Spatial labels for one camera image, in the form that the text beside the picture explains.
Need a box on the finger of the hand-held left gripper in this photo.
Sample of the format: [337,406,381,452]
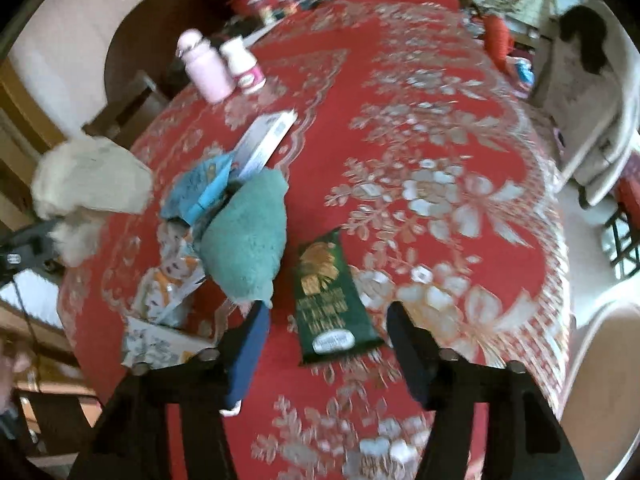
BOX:
[27,220,65,261]

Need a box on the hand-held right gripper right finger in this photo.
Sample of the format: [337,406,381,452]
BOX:
[387,301,586,480]

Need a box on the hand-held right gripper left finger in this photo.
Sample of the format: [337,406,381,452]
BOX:
[67,302,273,480]

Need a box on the white fluffy cloth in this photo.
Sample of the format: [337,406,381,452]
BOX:
[31,135,155,268]

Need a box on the dark green snack packet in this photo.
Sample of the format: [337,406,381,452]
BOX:
[292,227,386,366]

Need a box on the orange white snack packet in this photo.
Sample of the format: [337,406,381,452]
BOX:
[132,220,208,328]

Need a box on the teal towel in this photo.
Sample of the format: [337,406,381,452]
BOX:
[200,167,290,308]

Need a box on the light blue snack packet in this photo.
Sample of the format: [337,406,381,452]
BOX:
[160,152,236,226]

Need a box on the long white blue carton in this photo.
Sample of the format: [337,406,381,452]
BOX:
[232,110,299,181]

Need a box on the white grey patterned packet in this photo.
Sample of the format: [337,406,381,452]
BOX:
[122,315,221,367]

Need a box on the wooden chair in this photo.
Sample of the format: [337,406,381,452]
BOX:
[82,71,171,151]

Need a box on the round brown wooden board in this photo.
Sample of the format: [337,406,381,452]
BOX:
[104,0,226,106]

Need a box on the small wooden stool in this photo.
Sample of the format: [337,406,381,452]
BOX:
[602,200,640,281]

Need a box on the white pill bottle pink label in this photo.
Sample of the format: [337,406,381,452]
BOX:
[220,37,267,95]

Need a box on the round red cushion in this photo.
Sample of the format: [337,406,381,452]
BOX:
[617,175,640,211]

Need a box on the white flat strip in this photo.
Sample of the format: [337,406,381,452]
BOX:
[245,22,273,48]

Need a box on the red plastic basin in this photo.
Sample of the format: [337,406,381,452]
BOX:
[231,0,273,16]

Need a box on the red thermos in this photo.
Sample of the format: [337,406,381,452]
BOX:
[482,14,513,68]

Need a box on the dark brown garment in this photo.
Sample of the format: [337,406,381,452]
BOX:
[557,6,608,73]

